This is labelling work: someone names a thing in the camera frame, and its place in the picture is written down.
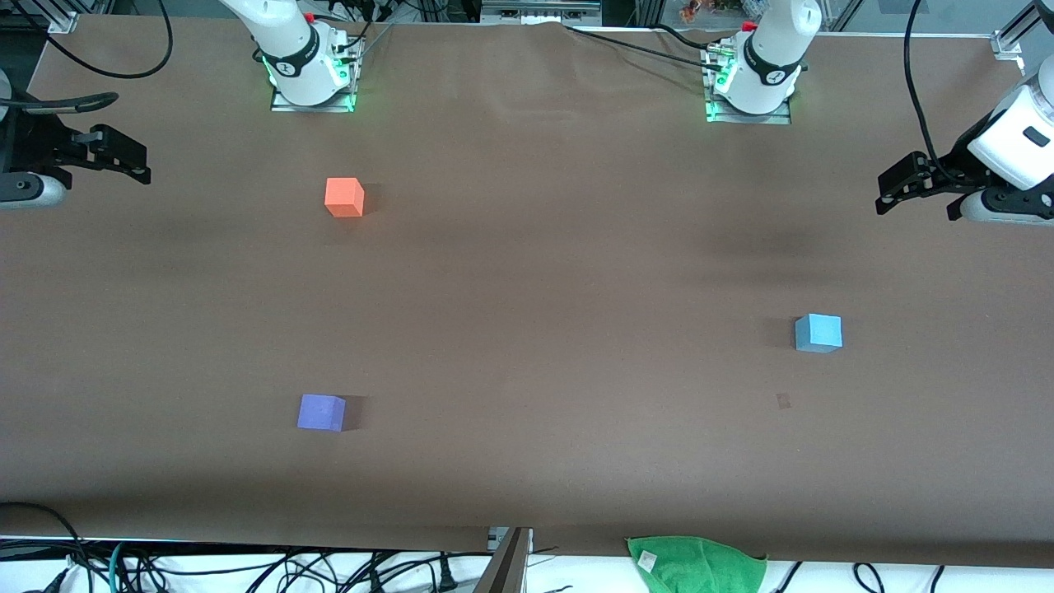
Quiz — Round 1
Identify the blue foam block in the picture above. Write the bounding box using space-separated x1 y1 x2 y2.
795 313 843 354

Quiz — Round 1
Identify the orange foam block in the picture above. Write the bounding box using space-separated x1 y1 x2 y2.
324 177 366 218

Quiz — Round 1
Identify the purple foam block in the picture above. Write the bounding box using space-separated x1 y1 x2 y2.
296 394 347 432

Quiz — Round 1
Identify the grey metal box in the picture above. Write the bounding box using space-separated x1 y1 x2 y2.
482 0 602 26

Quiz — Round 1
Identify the green cloth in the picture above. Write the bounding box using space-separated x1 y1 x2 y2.
626 535 768 593

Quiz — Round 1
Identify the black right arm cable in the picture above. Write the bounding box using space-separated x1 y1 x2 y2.
0 0 174 112

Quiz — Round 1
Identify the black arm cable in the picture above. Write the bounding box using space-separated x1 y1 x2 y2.
904 0 940 186
0 0 174 112

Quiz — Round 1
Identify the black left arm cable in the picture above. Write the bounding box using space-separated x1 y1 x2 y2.
904 0 940 186

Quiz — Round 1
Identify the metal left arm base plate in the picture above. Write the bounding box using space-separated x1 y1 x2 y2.
704 41 793 126

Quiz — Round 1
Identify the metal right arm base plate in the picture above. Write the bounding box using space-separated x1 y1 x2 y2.
270 33 365 114

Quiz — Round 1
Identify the black cable across table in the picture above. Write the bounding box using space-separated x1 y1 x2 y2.
562 23 727 73

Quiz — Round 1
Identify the black looped floor cable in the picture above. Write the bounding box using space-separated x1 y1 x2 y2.
0 501 91 593

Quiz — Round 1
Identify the grey metal post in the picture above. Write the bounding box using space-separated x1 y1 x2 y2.
473 527 534 593

